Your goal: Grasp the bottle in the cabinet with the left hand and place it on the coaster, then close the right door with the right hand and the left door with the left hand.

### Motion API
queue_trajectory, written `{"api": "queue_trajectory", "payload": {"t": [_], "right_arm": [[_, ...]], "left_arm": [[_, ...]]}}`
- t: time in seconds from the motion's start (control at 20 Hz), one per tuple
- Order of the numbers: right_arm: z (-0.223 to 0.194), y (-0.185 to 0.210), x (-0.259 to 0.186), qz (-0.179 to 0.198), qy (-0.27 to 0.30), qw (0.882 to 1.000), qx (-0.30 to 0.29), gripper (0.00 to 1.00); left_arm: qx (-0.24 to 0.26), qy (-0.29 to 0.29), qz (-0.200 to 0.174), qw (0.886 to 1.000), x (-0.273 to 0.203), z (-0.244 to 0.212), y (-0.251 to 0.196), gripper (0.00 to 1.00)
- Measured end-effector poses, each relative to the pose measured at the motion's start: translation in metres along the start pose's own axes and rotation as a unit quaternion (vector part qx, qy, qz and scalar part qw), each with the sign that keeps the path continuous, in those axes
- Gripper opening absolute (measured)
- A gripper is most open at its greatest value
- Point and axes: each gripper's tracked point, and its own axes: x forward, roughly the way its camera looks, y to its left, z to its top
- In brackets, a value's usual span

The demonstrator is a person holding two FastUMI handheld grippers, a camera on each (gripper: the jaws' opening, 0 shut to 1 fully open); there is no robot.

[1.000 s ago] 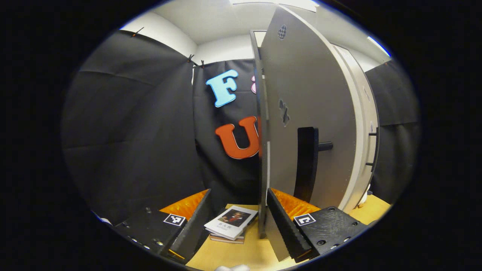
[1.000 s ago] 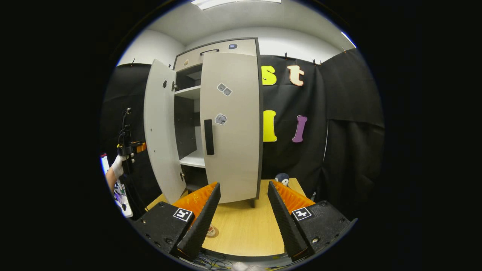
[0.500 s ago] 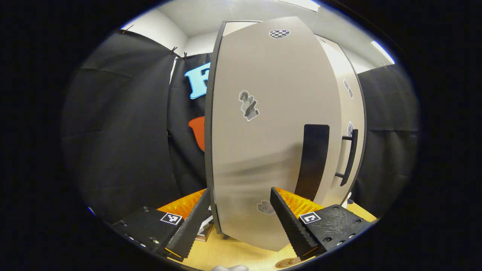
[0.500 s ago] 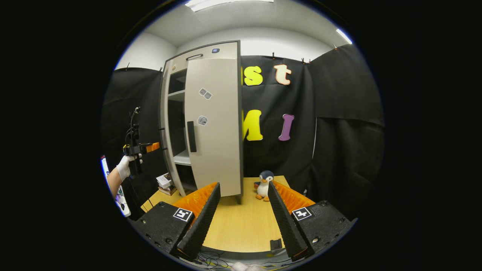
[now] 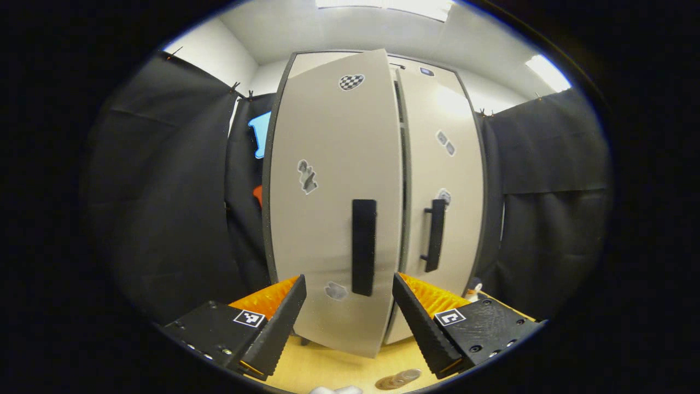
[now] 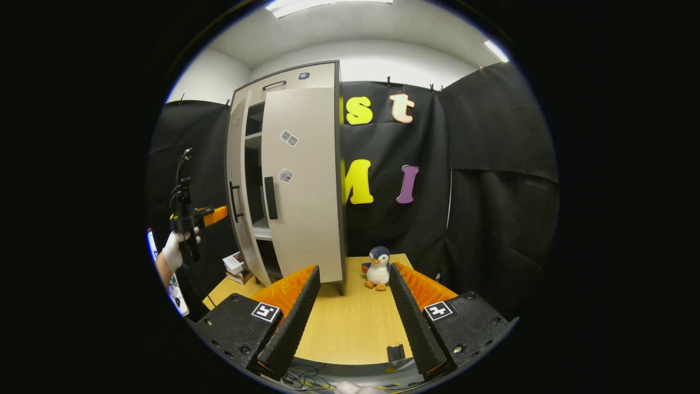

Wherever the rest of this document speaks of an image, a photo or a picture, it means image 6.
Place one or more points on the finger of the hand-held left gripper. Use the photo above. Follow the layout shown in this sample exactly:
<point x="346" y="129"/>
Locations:
<point x="215" y="215"/>

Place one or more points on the ceiling light panel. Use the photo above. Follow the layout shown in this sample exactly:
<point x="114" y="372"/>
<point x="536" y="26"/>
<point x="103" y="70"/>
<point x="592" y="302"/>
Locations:
<point x="495" y="50"/>
<point x="328" y="6"/>

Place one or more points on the stack of books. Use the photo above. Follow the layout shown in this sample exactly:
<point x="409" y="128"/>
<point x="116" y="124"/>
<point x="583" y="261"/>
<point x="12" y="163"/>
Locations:
<point x="236" y="267"/>

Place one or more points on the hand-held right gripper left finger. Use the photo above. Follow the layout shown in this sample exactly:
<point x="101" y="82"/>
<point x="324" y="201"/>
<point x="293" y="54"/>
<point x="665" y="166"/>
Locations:
<point x="292" y="328"/>

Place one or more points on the grey cabinet door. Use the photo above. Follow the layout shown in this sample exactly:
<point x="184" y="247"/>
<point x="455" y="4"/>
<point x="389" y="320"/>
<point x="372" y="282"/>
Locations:
<point x="240" y="164"/>
<point x="306" y="219"/>

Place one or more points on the black table bracket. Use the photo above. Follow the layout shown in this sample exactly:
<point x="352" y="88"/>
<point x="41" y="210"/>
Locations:
<point x="396" y="353"/>

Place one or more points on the grey cabinet drawer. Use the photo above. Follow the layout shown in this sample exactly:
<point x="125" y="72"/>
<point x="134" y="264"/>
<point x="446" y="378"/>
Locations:
<point x="317" y="76"/>

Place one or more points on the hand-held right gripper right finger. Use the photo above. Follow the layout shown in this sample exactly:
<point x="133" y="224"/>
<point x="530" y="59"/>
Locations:
<point x="418" y="323"/>

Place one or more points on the penguin plush toy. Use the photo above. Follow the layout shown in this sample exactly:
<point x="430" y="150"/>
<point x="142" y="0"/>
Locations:
<point x="377" y="271"/>

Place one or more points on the black backdrop cloth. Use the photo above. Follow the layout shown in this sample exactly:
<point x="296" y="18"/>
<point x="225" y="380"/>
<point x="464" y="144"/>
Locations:
<point x="492" y="219"/>

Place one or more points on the grey wooden cabinet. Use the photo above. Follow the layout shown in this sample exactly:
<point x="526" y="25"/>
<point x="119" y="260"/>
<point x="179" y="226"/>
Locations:
<point x="306" y="74"/>

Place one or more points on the white printed sheet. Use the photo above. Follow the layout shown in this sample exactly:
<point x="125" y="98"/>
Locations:
<point x="179" y="298"/>

